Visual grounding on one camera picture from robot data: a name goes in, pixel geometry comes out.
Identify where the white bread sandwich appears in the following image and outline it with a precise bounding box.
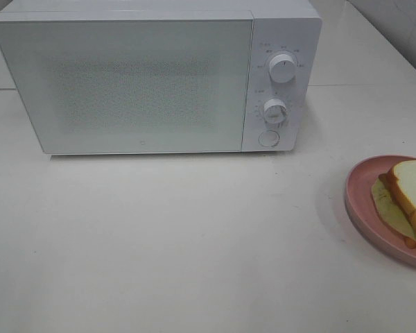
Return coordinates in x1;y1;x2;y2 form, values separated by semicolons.
371;160;416;249

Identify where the pink round plate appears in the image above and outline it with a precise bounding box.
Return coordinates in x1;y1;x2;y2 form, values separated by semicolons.
344;155;416;268

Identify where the upper white power knob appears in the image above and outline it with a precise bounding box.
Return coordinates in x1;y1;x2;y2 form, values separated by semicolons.
268;51;297;83

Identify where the lower white timer knob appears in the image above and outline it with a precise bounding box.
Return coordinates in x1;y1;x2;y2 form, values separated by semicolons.
262;99;288;124

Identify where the round white door button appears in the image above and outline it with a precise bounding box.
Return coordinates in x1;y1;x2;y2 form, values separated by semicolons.
259;130;279;148

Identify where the white microwave door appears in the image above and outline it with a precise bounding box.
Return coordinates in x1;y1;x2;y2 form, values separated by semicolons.
0;20;252;155

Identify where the white microwave oven body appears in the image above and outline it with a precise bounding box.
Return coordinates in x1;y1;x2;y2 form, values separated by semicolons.
0;1;322;154

